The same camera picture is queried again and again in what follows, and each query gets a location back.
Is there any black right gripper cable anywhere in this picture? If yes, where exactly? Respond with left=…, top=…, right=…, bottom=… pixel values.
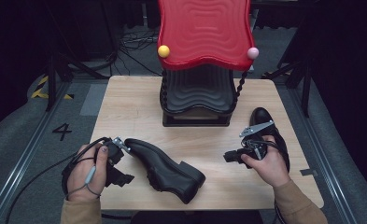
left=242, top=139, right=290, bottom=224

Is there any yellow and black floor tape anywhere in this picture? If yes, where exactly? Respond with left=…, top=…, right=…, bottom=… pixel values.
left=30, top=75, right=76, bottom=101

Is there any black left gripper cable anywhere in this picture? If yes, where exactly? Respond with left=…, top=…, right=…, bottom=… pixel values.
left=5, top=136, right=111, bottom=224

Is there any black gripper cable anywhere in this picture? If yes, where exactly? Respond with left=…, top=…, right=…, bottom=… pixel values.
left=5, top=136, right=111, bottom=224
left=242, top=139, right=290, bottom=224

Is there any person's left hand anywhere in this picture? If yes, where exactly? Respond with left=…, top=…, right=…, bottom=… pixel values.
left=65, top=143, right=109, bottom=203

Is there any grey thin cable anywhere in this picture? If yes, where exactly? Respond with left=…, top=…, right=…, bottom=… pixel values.
left=64, top=165, right=102, bottom=201

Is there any dark metal stand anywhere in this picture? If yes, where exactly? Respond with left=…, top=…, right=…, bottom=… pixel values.
left=45, top=50, right=111, bottom=112
left=261, top=50, right=314, bottom=119

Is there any person's right hand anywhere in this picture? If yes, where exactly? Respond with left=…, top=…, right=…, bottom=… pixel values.
left=240, top=134, right=291, bottom=189

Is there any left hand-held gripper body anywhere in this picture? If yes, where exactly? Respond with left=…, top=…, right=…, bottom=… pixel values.
left=104, top=135, right=133, bottom=166

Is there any black leather shoe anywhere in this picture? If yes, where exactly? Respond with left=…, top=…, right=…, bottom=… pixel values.
left=123, top=137, right=206, bottom=205
left=248, top=106, right=291, bottom=174

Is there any red and black shoe rack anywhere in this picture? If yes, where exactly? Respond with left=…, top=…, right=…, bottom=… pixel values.
left=156, top=0, right=261, bottom=128

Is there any grey tape piece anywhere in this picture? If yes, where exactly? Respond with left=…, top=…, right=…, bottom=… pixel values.
left=299, top=168, right=318, bottom=177

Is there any bundle of floor cables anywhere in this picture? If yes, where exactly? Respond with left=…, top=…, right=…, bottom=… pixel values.
left=108, top=27, right=162, bottom=77

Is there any metal floor rail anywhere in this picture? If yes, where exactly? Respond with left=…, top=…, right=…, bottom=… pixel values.
left=0, top=81, right=72, bottom=224
left=287, top=86, right=361, bottom=224

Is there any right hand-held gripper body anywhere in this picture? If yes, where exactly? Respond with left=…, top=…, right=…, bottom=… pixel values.
left=238, top=120, right=275, bottom=161

